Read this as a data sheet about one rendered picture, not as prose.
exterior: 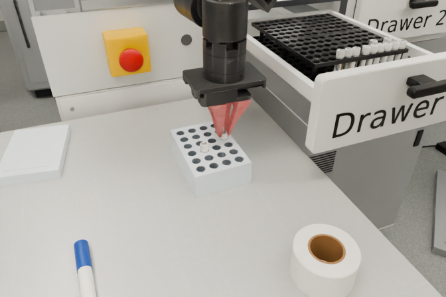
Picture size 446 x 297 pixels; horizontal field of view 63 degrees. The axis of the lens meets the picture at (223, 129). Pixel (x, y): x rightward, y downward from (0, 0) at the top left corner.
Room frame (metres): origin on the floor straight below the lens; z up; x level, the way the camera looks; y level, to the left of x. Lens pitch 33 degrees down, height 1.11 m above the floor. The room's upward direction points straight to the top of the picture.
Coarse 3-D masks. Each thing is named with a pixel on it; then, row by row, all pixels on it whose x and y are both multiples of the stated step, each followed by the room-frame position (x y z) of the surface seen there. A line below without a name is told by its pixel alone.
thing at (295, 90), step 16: (272, 16) 0.77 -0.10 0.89; (288, 16) 0.78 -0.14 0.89; (336, 16) 0.79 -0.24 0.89; (256, 32) 0.75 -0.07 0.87; (384, 32) 0.67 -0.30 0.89; (256, 48) 0.60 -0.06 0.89; (416, 48) 0.58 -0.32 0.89; (256, 64) 0.59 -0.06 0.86; (272, 64) 0.55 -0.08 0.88; (288, 64) 0.52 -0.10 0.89; (272, 80) 0.54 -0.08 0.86; (288, 80) 0.50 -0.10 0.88; (304, 80) 0.46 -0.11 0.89; (288, 96) 0.49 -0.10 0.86; (304, 96) 0.45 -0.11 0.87; (304, 112) 0.45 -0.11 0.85
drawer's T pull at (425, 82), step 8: (408, 80) 0.44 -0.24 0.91; (416, 80) 0.43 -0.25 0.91; (424, 80) 0.43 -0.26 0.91; (432, 80) 0.43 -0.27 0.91; (440, 80) 0.42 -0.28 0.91; (408, 88) 0.41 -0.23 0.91; (416, 88) 0.40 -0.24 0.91; (424, 88) 0.40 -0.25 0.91; (432, 88) 0.41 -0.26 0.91; (440, 88) 0.41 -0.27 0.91; (416, 96) 0.40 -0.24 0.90; (424, 96) 0.40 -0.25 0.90
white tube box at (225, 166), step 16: (192, 128) 0.49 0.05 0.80; (208, 128) 0.49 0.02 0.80; (176, 144) 0.45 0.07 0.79; (192, 144) 0.45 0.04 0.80; (208, 144) 0.45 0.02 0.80; (224, 144) 0.45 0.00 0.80; (192, 160) 0.41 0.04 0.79; (208, 160) 0.41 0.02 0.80; (224, 160) 0.41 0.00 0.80; (240, 160) 0.42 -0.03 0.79; (192, 176) 0.38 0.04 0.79; (208, 176) 0.38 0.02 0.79; (224, 176) 0.39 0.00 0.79; (240, 176) 0.40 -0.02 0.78; (208, 192) 0.38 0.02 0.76
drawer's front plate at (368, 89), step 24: (336, 72) 0.41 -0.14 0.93; (360, 72) 0.41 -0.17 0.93; (384, 72) 0.42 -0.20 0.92; (408, 72) 0.44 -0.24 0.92; (432, 72) 0.45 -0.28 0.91; (312, 96) 0.41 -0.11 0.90; (336, 96) 0.40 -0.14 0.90; (360, 96) 0.41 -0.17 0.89; (384, 96) 0.43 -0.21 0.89; (408, 96) 0.44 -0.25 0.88; (432, 96) 0.46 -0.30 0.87; (312, 120) 0.40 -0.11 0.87; (408, 120) 0.45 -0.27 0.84; (432, 120) 0.47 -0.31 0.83; (312, 144) 0.39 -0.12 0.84; (336, 144) 0.41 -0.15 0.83
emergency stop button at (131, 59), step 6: (132, 48) 0.58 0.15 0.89; (120, 54) 0.58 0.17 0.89; (126, 54) 0.57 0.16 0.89; (132, 54) 0.57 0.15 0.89; (138, 54) 0.58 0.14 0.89; (120, 60) 0.57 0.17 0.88; (126, 60) 0.57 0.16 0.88; (132, 60) 0.57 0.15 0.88; (138, 60) 0.58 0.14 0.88; (126, 66) 0.57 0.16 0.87; (132, 66) 0.57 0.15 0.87; (138, 66) 0.58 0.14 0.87
